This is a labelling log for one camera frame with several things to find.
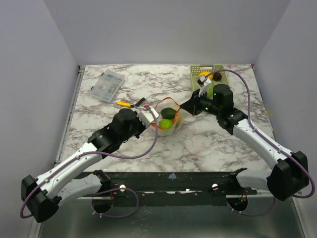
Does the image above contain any clear zip bag orange zipper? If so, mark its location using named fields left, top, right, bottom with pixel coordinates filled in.
left=154, top=97, right=185, bottom=136

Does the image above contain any small bright green vegetable toy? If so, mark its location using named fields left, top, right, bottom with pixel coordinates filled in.
left=159, top=119, right=174, bottom=130

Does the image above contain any yellow banana toy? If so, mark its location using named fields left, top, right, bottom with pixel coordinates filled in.
left=175, top=117, right=183, bottom=126

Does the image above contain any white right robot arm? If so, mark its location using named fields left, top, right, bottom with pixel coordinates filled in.
left=180, top=84, right=310, bottom=201

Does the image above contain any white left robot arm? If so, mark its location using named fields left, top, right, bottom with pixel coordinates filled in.
left=20, top=106, right=159, bottom=223

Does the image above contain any black bit holder strip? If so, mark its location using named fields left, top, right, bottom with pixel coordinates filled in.
left=135, top=98, right=145, bottom=107

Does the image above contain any pale green perforated basket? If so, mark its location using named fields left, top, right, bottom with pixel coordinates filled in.
left=190, top=64, right=229, bottom=93

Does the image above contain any yellow round fruit toy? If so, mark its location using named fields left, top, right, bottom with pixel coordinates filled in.
left=198, top=71, right=210, bottom=77

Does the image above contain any dark red plum toy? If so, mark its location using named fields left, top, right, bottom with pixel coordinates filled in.
left=213, top=72, right=222, bottom=81

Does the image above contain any clear plastic organizer box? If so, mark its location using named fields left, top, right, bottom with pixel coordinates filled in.
left=90, top=70, right=125, bottom=103

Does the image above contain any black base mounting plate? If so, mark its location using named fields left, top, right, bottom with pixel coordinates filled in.
left=90, top=170, right=259, bottom=210

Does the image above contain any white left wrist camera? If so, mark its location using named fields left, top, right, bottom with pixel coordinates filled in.
left=137, top=106, right=159, bottom=128

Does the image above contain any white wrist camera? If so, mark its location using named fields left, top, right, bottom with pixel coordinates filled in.
left=137, top=106, right=159, bottom=128
left=197, top=75, right=212, bottom=97

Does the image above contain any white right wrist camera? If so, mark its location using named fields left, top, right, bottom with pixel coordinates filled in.
left=197, top=75, right=212, bottom=97

